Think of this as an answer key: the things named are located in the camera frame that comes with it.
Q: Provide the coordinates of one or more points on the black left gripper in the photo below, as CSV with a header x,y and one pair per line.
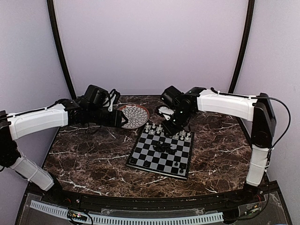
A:
x,y
115,120

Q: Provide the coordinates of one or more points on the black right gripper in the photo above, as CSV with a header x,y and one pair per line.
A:
x,y
171,130

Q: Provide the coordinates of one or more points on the black white chess board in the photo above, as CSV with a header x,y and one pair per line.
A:
x,y
156,153

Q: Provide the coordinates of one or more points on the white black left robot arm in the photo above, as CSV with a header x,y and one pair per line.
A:
x,y
25,136

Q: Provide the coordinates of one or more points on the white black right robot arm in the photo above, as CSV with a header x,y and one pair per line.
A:
x,y
255,113

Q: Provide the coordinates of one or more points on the white far knight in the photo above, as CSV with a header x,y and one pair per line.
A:
x,y
183,133

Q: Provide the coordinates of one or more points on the floral patterned ceramic plate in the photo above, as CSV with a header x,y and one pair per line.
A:
x,y
137,116

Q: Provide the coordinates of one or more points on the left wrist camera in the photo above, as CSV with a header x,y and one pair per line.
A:
x,y
95,95

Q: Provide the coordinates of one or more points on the white slotted cable duct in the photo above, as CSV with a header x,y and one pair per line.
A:
x,y
126,217

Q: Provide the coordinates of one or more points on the black front frame rail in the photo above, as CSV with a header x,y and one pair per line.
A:
x,y
88,202

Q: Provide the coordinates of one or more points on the black left corner frame post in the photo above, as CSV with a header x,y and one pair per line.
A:
x,y
59,48

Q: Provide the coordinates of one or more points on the black corner frame post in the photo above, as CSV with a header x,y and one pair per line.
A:
x,y
59,48
243,45

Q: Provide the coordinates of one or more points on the black right corner frame post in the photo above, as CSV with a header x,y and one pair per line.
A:
x,y
243,45

